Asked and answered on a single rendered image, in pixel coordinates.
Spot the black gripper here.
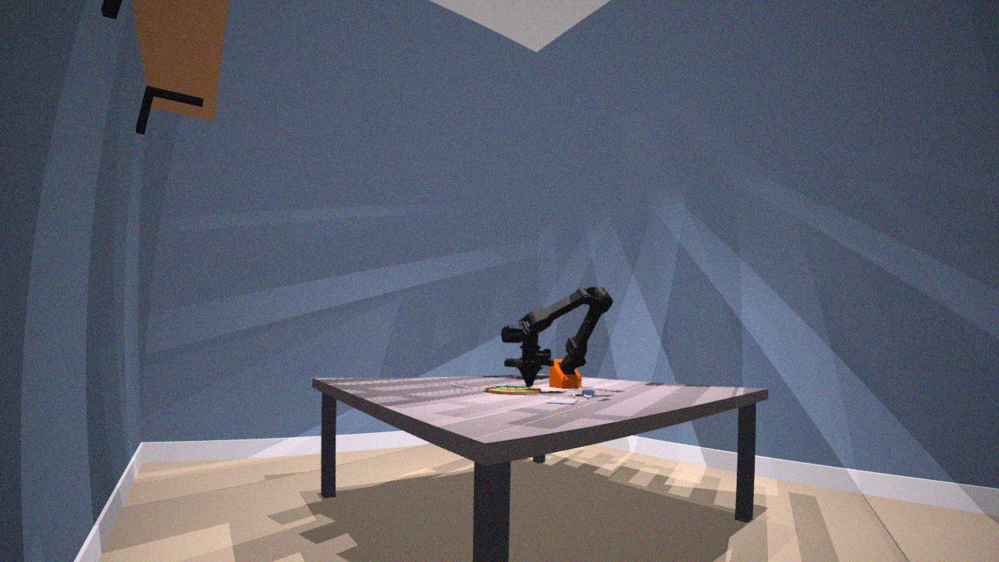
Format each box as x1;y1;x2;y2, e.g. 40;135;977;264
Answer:
504;343;554;387

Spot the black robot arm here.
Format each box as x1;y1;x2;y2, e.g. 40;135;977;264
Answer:
501;286;613;375

